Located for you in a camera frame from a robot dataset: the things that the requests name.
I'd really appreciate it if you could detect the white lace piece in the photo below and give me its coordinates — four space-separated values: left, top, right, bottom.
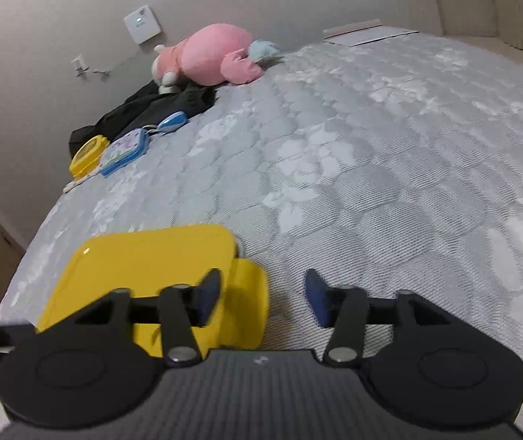
62 174 93 194

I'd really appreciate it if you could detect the flat cardboard sheet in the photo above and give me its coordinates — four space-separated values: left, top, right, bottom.
323 19 421 48

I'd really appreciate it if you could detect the yellow container lid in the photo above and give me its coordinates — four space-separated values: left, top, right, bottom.
36 224 271 361

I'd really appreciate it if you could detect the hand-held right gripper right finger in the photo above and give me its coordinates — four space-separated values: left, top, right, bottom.
304 269 456 368

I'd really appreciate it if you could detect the white wall panel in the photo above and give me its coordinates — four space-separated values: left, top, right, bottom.
123 4 162 46

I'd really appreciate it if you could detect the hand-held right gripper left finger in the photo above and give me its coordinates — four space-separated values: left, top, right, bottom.
71 269 222 368

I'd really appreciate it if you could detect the blue printed tin box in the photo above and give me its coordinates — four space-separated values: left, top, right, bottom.
100 128 149 179

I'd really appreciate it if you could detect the light blue plush toy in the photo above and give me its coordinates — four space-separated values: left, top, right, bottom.
248 40 283 63

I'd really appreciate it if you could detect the grey quilted mattress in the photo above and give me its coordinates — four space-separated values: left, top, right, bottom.
0 32 523 440

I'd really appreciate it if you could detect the yellow round container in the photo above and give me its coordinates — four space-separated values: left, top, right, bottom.
69 135 109 180

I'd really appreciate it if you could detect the black cloth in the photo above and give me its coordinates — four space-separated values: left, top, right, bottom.
69 80 217 157

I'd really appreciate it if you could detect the pink plush toy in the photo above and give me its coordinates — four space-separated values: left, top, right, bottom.
152 24 263 95

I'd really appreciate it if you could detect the blue and white device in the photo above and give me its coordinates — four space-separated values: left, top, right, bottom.
158 111 189 134

